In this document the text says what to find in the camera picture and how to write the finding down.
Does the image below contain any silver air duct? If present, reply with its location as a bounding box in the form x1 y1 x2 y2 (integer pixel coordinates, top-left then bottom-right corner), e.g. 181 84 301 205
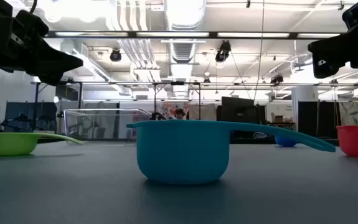
163 0 207 65

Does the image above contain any person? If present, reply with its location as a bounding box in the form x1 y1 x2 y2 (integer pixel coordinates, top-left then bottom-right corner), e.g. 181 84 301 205
174 108 187 121

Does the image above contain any small blue measuring cup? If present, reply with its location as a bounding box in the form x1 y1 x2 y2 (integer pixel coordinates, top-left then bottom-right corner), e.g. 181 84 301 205
274 135 298 148

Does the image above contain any green measuring cup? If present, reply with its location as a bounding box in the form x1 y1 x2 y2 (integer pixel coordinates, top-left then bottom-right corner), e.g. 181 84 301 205
0 132 85 157

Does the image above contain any black monitor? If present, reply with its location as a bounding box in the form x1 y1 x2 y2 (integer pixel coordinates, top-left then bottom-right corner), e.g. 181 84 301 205
221 96 266 124

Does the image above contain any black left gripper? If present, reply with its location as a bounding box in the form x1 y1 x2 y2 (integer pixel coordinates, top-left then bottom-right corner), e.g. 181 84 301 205
0 0 84 86

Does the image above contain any teal measuring cup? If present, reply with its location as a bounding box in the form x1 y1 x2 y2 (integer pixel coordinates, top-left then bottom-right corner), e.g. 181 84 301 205
126 119 337 185

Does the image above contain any black metal frame stand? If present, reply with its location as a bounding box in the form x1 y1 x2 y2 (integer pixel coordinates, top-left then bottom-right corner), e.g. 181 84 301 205
153 81 202 121

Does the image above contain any clear plastic basket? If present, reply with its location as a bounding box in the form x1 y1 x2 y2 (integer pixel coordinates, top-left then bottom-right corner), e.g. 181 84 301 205
62 108 153 142

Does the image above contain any hanging black ceiling camera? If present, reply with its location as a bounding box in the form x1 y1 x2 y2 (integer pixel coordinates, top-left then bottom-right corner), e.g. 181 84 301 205
109 48 123 63
270 73 285 85
214 40 232 63

